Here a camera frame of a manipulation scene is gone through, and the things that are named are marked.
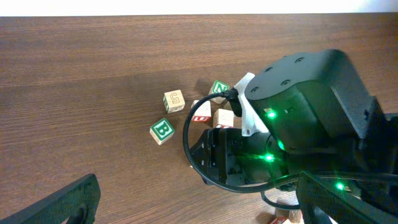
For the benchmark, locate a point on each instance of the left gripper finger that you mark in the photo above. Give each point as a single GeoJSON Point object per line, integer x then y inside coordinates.
{"type": "Point", "coordinates": [77, 202]}

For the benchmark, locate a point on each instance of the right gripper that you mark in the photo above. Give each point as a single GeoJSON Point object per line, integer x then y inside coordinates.
{"type": "Point", "coordinates": [227, 156]}

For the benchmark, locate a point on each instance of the red Q wooden block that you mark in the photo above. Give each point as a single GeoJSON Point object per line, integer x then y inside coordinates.
{"type": "Point", "coordinates": [279, 220]}

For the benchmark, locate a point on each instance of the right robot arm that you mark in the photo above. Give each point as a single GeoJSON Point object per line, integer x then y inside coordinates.
{"type": "Point", "coordinates": [309, 125]}

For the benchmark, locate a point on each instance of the red-striped centre wooden block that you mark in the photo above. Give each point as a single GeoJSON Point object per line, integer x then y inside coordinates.
{"type": "Point", "coordinates": [223, 119]}

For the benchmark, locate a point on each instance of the red-sided wooden block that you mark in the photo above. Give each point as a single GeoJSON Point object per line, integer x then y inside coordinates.
{"type": "Point", "coordinates": [203, 114]}

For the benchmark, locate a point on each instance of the green N wooden block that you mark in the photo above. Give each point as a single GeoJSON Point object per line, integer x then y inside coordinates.
{"type": "Point", "coordinates": [218, 87]}

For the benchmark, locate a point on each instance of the green B wooden block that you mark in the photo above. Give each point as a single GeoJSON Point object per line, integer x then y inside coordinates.
{"type": "Point", "coordinates": [161, 131]}

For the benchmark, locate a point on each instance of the plain top-left wooden block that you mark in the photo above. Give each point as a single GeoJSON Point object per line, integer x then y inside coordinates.
{"type": "Point", "coordinates": [173, 101]}

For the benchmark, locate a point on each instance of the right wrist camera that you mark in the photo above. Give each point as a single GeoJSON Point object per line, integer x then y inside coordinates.
{"type": "Point", "coordinates": [250, 120]}

